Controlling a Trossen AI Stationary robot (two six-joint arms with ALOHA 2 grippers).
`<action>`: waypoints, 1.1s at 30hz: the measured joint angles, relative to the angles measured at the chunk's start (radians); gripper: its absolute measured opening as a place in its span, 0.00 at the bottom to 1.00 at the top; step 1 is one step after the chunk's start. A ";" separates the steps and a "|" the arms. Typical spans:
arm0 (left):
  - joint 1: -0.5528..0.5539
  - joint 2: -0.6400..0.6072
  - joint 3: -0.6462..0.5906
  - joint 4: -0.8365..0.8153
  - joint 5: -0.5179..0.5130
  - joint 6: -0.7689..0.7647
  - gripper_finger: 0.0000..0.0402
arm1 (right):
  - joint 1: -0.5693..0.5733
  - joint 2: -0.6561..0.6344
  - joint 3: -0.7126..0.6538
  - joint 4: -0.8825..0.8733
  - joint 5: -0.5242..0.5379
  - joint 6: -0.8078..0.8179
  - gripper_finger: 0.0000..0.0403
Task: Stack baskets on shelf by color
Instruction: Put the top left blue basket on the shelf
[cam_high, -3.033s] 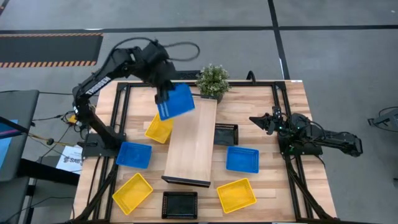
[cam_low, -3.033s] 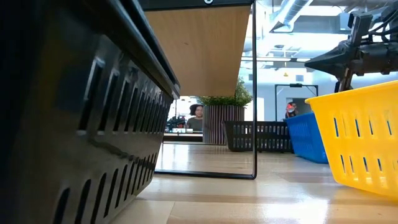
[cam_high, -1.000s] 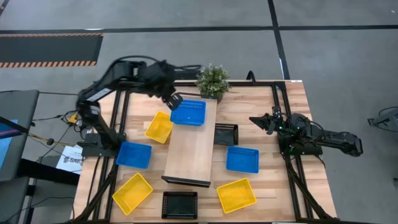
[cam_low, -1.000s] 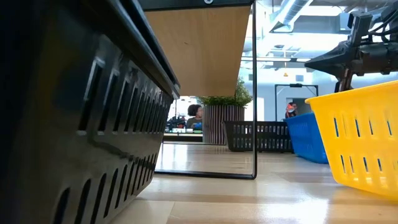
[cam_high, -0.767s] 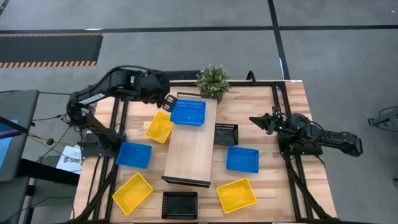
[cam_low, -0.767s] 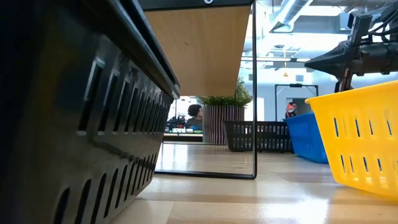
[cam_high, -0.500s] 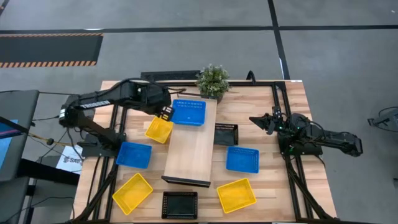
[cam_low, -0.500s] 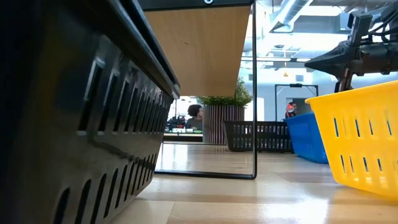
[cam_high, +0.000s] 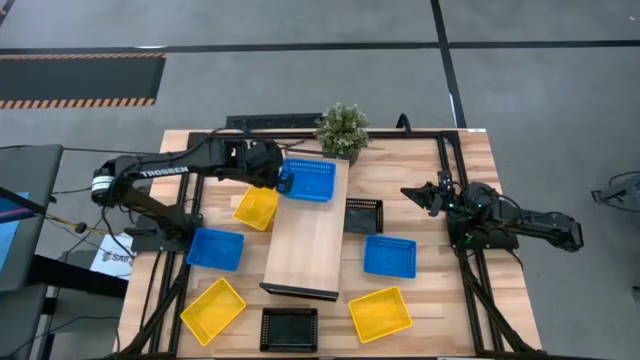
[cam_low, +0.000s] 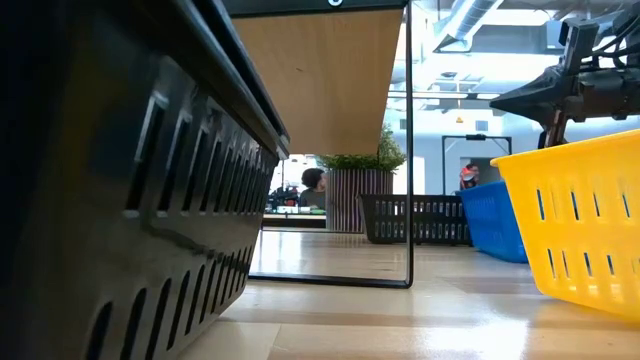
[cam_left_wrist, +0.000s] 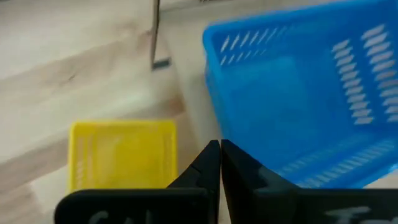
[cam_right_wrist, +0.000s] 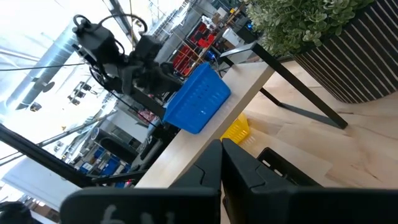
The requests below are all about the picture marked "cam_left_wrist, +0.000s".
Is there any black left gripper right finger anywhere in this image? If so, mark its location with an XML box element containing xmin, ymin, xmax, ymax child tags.
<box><xmin>220</xmin><ymin>139</ymin><xmax>398</xmax><ymax>224</ymax></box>

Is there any blue plastic basket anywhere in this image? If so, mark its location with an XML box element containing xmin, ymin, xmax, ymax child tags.
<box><xmin>201</xmin><ymin>0</ymin><xmax>398</xmax><ymax>190</ymax></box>

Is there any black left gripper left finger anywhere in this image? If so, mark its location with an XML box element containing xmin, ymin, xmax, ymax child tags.
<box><xmin>54</xmin><ymin>139</ymin><xmax>221</xmax><ymax>224</ymax></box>

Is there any wooden shelf with black frame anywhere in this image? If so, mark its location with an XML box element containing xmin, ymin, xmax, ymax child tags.
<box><xmin>150</xmin><ymin>0</ymin><xmax>172</xmax><ymax>71</ymax></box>

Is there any yellow plastic basket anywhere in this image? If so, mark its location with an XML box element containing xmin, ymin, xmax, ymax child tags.
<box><xmin>67</xmin><ymin>119</ymin><xmax>178</xmax><ymax>194</ymax></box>

